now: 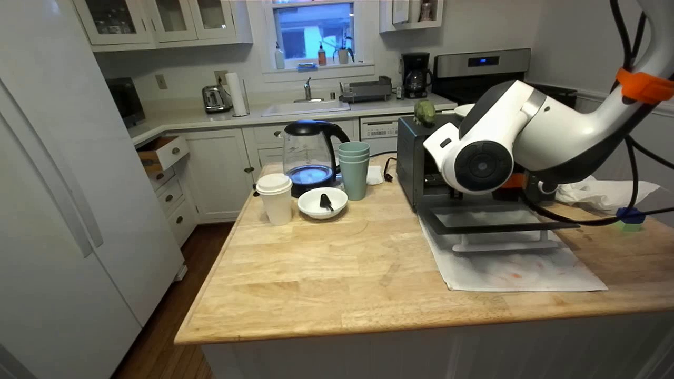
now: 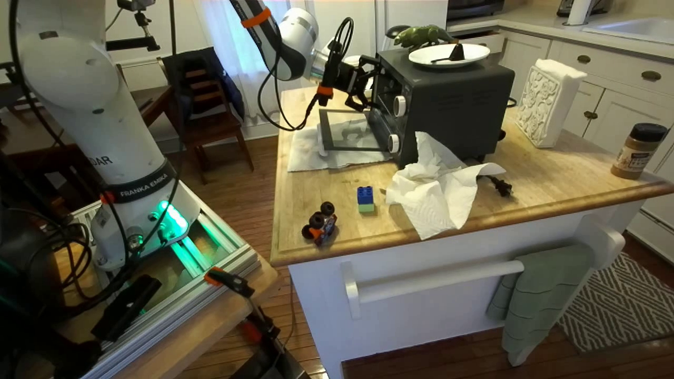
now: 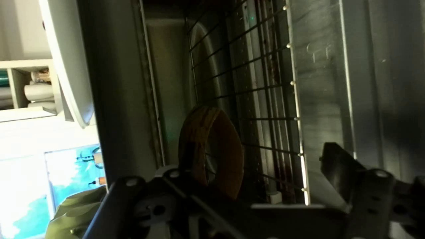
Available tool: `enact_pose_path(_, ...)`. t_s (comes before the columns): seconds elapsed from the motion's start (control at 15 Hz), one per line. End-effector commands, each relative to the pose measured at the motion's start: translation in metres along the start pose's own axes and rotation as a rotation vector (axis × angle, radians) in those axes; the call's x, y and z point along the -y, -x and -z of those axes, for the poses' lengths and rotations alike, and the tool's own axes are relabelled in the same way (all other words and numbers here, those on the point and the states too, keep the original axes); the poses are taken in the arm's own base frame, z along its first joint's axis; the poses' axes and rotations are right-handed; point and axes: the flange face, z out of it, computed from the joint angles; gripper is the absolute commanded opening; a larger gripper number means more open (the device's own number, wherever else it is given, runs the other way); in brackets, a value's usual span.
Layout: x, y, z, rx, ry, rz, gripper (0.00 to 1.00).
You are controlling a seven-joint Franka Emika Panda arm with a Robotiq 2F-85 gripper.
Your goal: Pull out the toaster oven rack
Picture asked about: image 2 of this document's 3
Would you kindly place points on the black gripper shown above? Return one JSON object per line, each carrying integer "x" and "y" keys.
{"x": 347, "y": 76}

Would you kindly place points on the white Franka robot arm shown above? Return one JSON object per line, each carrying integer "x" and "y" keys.
{"x": 91, "y": 105}

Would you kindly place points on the glass toaster oven door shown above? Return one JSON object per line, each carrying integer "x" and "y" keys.
{"x": 347, "y": 130}

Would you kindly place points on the black toaster oven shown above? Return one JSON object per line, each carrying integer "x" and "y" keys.
{"x": 455, "y": 105}

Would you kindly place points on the white plate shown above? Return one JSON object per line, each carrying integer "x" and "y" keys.
{"x": 432, "y": 55}

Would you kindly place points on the green vegetable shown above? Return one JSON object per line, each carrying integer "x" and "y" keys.
{"x": 421, "y": 34}

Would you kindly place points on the white refrigerator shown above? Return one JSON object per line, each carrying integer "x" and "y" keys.
{"x": 414, "y": 21}

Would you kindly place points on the black item on plate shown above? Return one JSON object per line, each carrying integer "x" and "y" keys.
{"x": 457, "y": 52}

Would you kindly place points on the white mat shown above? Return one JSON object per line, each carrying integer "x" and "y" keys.
{"x": 305, "y": 154}

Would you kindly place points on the blue small block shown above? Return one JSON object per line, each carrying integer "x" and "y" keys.
{"x": 365, "y": 200}

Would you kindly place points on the black steel stove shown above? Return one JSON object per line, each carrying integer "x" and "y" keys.
{"x": 476, "y": 7}

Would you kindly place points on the crumpled white paper towel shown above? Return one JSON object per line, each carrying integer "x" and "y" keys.
{"x": 434, "y": 196}

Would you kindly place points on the white curtain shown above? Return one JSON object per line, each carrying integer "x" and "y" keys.
{"x": 224, "y": 55}

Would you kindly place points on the small black toy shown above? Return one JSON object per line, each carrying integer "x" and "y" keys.
{"x": 321, "y": 223}

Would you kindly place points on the dark wooden chair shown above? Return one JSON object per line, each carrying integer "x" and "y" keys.
{"x": 203, "y": 127}

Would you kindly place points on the white towel bar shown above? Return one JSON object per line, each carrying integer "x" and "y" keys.
{"x": 421, "y": 280}

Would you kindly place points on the butcher block kitchen island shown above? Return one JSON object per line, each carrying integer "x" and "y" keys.
{"x": 421, "y": 316}

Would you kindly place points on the orange black clamp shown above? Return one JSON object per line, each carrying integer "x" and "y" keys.
{"x": 233, "y": 280}

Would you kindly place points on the white lower cabinets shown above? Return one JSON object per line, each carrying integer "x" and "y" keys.
{"x": 612, "y": 105}

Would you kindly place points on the white kitchen sink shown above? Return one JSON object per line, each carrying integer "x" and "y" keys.
{"x": 632, "y": 30}

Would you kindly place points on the peanut butter jar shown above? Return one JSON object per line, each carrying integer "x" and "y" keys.
{"x": 634, "y": 154}

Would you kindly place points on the green hanging towel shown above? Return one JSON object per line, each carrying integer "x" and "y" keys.
{"x": 549, "y": 302}

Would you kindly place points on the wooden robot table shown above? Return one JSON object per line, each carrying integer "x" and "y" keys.
{"x": 212, "y": 334}

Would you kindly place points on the black flat device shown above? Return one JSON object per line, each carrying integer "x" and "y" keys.
{"x": 127, "y": 307}

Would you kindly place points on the patterned grey rug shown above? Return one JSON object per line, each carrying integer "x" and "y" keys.
{"x": 624, "y": 307}

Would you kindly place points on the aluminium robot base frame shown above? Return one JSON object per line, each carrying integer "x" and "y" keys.
{"x": 235, "y": 256}

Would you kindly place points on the black camera stand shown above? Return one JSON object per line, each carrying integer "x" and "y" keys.
{"x": 134, "y": 42}

